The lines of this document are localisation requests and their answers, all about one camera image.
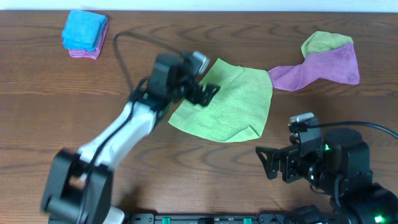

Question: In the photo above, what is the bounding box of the light green cloth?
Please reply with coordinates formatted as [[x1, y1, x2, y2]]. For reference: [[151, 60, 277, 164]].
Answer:
[[169, 58, 273, 142]]

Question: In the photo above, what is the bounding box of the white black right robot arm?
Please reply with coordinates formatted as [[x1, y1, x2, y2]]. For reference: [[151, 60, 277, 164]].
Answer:
[[256, 128, 397, 223]]

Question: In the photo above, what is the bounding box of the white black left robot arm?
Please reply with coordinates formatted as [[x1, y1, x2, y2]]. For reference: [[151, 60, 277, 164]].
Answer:
[[41, 51, 220, 224]]

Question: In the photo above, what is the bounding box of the folded pink cloth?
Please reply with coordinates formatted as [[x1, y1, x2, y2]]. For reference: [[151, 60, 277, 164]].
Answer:
[[68, 22, 109, 60]]

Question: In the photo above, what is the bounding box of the unfolded purple cloth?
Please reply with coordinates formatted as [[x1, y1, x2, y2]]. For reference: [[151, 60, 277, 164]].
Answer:
[[269, 42, 360, 91]]

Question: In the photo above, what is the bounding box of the folded blue cloth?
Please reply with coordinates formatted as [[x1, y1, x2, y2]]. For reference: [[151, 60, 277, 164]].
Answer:
[[62, 10, 108, 52]]

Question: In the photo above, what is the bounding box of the olive green crumpled cloth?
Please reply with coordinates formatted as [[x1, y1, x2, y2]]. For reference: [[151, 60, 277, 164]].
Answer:
[[301, 31, 353, 57]]

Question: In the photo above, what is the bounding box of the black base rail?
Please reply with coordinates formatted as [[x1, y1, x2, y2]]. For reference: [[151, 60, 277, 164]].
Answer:
[[124, 212, 336, 224]]

